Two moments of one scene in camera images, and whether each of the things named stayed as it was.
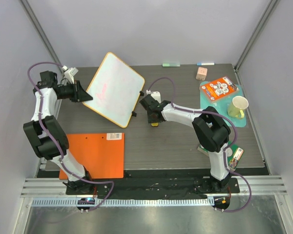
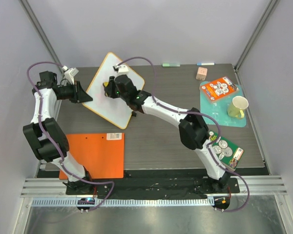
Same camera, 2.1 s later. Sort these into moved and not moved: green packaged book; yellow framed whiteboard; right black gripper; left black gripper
Moved: right black gripper
Not moved: green packaged book; yellow framed whiteboard; left black gripper
